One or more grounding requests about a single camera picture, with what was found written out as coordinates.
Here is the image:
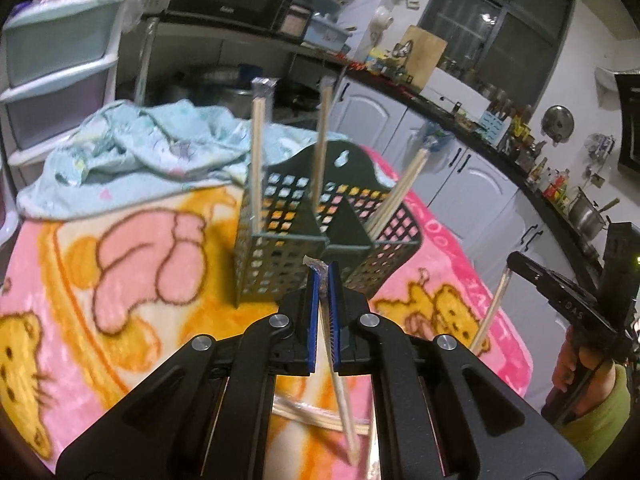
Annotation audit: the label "light blue knife holder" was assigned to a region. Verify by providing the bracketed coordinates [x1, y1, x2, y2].
[477, 110, 511, 133]

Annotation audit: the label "pink printed blanket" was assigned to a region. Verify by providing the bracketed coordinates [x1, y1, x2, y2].
[0, 145, 533, 480]

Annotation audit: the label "blue hanging basket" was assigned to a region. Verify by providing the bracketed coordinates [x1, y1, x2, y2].
[417, 122, 451, 153]

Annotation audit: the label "black pan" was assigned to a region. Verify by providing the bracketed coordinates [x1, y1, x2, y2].
[280, 80, 326, 111]

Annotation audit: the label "metal shelf rack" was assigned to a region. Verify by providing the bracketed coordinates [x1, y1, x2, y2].
[140, 10, 351, 126]

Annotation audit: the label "metal faucet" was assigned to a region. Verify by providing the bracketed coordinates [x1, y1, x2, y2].
[391, 40, 416, 68]

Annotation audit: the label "white hanging scoop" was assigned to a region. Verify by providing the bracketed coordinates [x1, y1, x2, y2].
[370, 5, 393, 41]

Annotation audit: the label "steel pot with lid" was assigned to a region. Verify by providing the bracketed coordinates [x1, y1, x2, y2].
[165, 62, 266, 111]

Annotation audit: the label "person's right hand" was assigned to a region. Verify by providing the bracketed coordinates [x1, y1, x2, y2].
[551, 342, 618, 413]

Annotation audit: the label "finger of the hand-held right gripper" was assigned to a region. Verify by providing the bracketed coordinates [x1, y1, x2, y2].
[506, 251, 567, 307]

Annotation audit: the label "light blue dish box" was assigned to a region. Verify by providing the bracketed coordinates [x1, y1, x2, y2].
[302, 14, 351, 46]

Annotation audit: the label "wooden cutting board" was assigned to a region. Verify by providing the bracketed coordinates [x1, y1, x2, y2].
[400, 25, 448, 93]

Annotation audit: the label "chopstick pair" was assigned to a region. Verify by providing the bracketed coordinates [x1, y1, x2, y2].
[310, 78, 337, 221]
[367, 127, 446, 238]
[250, 77, 279, 233]
[470, 266, 512, 352]
[302, 254, 362, 466]

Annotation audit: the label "row of sauce bottles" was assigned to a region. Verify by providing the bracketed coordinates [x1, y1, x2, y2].
[495, 100, 576, 211]

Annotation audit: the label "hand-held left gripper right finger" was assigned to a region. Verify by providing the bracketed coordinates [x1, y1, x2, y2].
[327, 261, 586, 480]

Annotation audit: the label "dark green plastic utensil basket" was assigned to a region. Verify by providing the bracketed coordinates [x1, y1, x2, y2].
[234, 140, 425, 307]

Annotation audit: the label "person's right forearm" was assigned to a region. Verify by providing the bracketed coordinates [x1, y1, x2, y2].
[560, 365, 633, 471]

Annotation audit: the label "pastel plastic drawer tower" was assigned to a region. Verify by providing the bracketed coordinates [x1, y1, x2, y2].
[0, 0, 136, 166]

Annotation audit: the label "white kitchen cabinets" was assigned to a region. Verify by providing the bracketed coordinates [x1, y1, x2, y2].
[330, 72, 601, 401]

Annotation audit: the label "hanging steel pot lid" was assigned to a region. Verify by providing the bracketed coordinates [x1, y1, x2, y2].
[541, 105, 573, 143]

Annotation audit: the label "black range hood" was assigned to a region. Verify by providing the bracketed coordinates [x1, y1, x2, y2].
[617, 72, 640, 176]

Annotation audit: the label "light blue printed cloth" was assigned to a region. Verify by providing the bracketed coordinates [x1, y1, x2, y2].
[16, 99, 351, 221]

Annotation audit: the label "steel stock pot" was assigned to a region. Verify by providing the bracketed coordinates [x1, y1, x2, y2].
[567, 187, 621, 241]

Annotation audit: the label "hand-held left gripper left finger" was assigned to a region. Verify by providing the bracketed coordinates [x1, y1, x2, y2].
[55, 262, 323, 480]

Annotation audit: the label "clear glass bottle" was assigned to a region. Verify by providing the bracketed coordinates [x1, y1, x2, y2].
[135, 15, 158, 106]

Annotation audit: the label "group of wooden chopsticks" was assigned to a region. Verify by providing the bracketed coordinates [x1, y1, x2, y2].
[272, 394, 373, 436]

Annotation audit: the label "row of spice jars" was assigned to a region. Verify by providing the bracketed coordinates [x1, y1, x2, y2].
[435, 55, 511, 106]

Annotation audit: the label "dark framed window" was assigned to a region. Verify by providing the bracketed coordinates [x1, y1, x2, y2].
[417, 0, 576, 111]

